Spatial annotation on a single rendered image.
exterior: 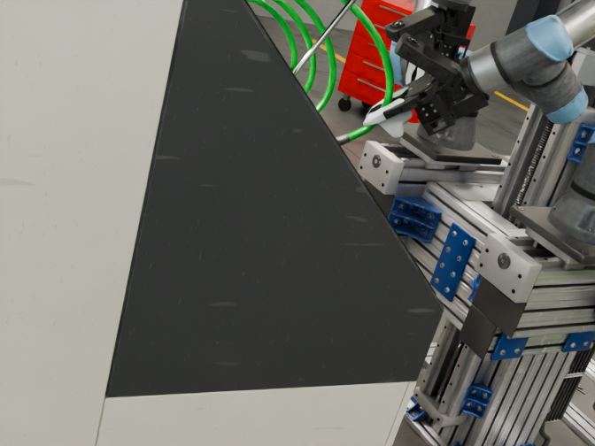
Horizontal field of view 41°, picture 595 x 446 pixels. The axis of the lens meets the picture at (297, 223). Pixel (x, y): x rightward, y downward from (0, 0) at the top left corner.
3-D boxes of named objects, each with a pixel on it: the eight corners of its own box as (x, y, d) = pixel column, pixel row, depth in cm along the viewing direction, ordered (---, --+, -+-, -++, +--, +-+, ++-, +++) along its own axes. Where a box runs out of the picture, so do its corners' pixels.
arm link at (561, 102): (560, 80, 145) (535, 38, 138) (601, 102, 136) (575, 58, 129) (528, 111, 145) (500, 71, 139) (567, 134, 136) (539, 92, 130)
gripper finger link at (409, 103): (385, 123, 138) (431, 99, 134) (381, 116, 138) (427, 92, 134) (388, 112, 142) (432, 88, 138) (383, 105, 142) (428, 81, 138)
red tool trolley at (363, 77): (330, 108, 603) (363, -6, 569) (361, 103, 639) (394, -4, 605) (409, 144, 571) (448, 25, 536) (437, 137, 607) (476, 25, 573)
